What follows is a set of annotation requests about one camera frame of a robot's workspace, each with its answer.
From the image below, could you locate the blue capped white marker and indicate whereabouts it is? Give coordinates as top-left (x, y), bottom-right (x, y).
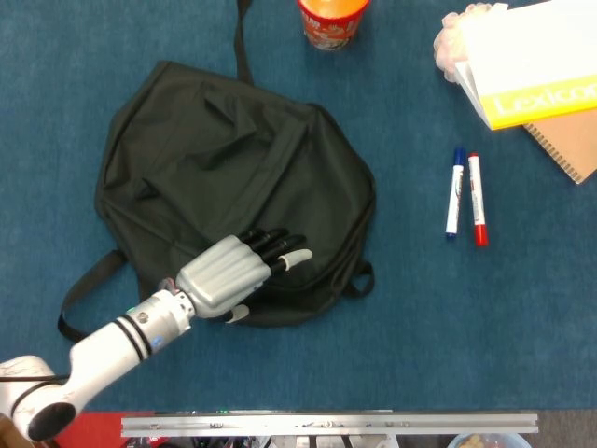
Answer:
top-left (445, 147), bottom-right (468, 241)

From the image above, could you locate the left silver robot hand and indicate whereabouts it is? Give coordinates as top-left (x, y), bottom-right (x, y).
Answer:
top-left (175, 228), bottom-right (313, 325)

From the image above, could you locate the white yellow Lexicon book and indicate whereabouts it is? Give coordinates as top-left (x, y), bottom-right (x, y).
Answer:
top-left (454, 0), bottom-right (597, 132)

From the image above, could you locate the white mesh bath sponge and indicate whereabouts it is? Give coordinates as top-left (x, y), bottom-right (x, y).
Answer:
top-left (433, 2), bottom-right (507, 85)

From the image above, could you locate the aluminium profile rail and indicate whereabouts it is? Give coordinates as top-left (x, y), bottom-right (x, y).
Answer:
top-left (120, 412), bottom-right (540, 439)

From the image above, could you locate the red orange noodle cup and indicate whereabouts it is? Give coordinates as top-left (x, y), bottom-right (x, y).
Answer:
top-left (297, 0), bottom-right (372, 51)

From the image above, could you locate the black fabric backpack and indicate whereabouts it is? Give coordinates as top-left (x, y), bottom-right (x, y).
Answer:
top-left (57, 0), bottom-right (377, 344)

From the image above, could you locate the red capped white marker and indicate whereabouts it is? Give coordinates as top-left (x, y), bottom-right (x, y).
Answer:
top-left (467, 152), bottom-right (491, 247)

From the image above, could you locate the red board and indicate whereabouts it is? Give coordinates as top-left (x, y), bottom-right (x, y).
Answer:
top-left (53, 411), bottom-right (156, 448)

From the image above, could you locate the light blue plastic bowl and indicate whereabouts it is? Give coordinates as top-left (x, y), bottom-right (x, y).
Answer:
top-left (446, 433), bottom-right (532, 448)

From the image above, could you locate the cardboard box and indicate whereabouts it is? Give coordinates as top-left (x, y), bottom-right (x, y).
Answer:
top-left (0, 413), bottom-right (34, 448)

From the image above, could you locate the brown spiral notebook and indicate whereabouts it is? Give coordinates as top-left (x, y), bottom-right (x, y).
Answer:
top-left (521, 111), bottom-right (597, 186)

